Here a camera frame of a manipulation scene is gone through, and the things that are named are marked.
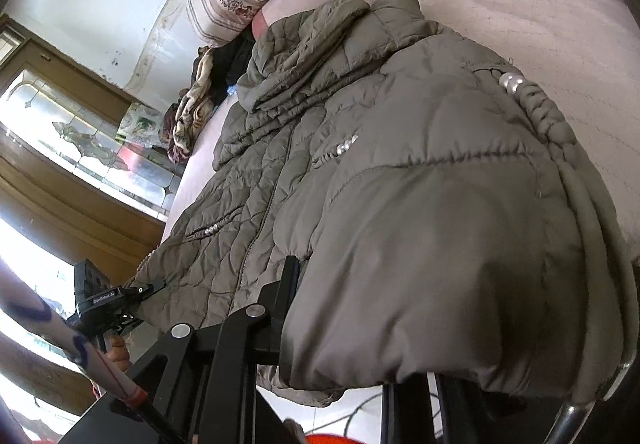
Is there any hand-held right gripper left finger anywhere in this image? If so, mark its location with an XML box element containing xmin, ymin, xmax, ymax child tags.
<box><xmin>107</xmin><ymin>255</ymin><xmax>302</xmax><ymax>425</ymax></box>

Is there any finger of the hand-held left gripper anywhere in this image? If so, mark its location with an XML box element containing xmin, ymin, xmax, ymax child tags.
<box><xmin>122</xmin><ymin>280</ymin><xmax>167</xmax><ymax>307</ymax></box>

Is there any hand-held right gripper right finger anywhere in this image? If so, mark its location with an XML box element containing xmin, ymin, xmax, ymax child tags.
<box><xmin>382</xmin><ymin>371</ymin><xmax>451</xmax><ymax>444</ymax></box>

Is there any olive quilted hooded jacket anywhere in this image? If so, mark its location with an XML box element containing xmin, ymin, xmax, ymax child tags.
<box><xmin>122</xmin><ymin>0</ymin><xmax>640</xmax><ymax>407</ymax></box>

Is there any person's left hand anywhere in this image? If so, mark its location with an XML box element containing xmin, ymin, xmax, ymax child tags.
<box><xmin>106</xmin><ymin>334</ymin><xmax>132</xmax><ymax>375</ymax></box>

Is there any white blue-striped rod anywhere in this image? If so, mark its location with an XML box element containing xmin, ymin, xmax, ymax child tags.
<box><xmin>0</xmin><ymin>269</ymin><xmax>186</xmax><ymax>444</ymax></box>

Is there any red object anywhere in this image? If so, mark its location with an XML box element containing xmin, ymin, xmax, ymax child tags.
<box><xmin>302</xmin><ymin>433</ymin><xmax>383</xmax><ymax>444</ymax></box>

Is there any wooden cabinet with glass panel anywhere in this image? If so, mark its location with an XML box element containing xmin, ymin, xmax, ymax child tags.
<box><xmin>0</xmin><ymin>14</ymin><xmax>183</xmax><ymax>275</ymax></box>

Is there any green floral bag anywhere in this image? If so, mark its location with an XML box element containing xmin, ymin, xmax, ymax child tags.
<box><xmin>116</xmin><ymin>102</ymin><xmax>168</xmax><ymax>149</ymax></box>

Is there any brown cream patterned blanket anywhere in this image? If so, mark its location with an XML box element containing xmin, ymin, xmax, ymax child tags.
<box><xmin>162</xmin><ymin>46</ymin><xmax>217</xmax><ymax>165</ymax></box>

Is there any chrome metal tube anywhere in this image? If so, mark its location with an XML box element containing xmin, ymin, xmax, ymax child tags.
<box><xmin>542</xmin><ymin>359</ymin><xmax>632</xmax><ymax>444</ymax></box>

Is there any black cloth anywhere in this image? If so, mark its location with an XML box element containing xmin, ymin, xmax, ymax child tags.
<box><xmin>207</xmin><ymin>31</ymin><xmax>258</xmax><ymax>105</ymax></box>

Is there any thin cable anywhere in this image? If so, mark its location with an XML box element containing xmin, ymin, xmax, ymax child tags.
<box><xmin>310</xmin><ymin>391</ymin><xmax>386</xmax><ymax>435</ymax></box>

